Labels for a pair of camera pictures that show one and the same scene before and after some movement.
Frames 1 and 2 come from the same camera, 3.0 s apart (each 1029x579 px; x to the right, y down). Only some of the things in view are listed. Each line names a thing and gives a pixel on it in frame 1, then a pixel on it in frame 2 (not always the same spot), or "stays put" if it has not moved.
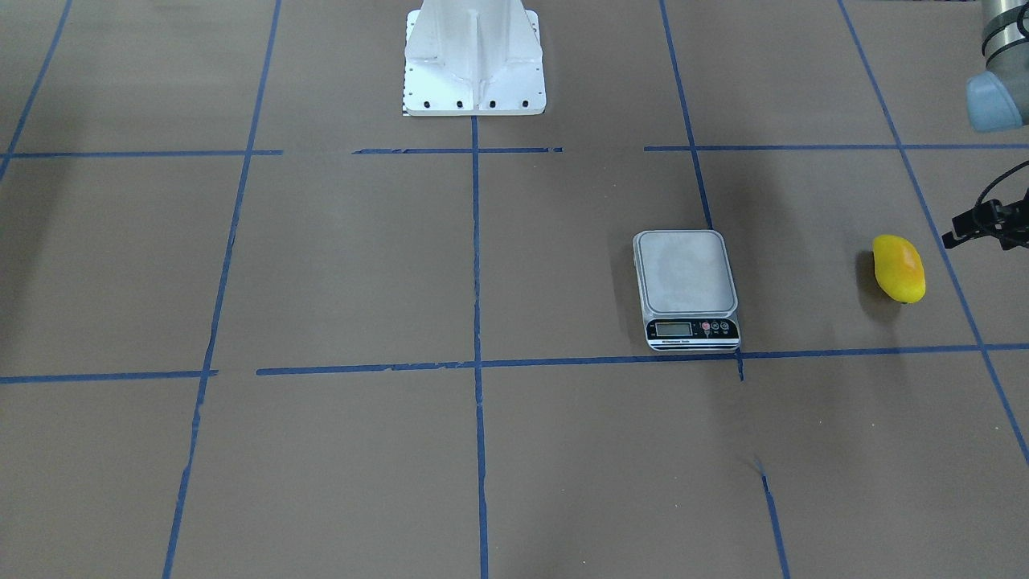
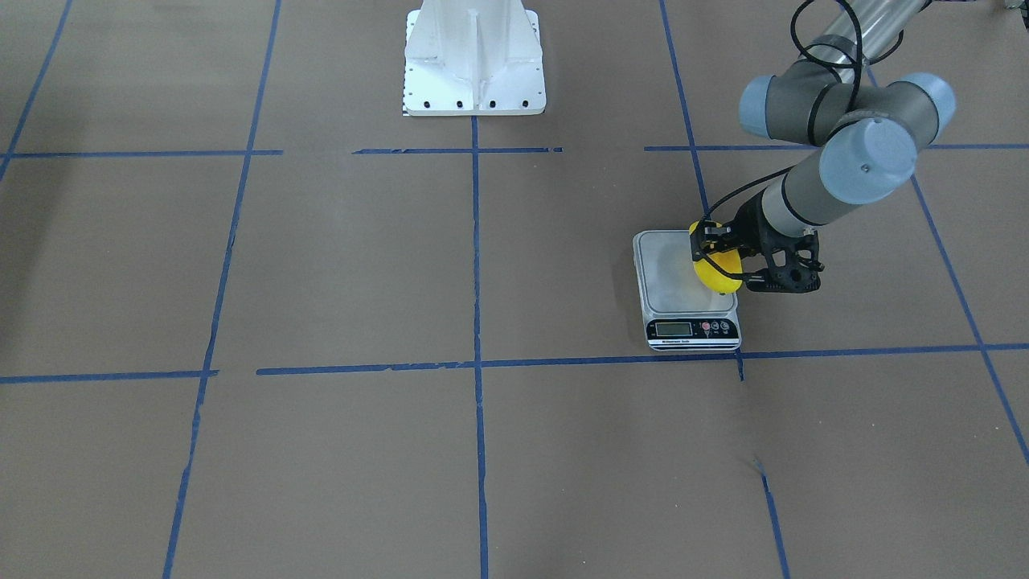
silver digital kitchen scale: [687, 290] stays put
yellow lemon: [899, 268] → [711, 277]
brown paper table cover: [256, 322] stays put
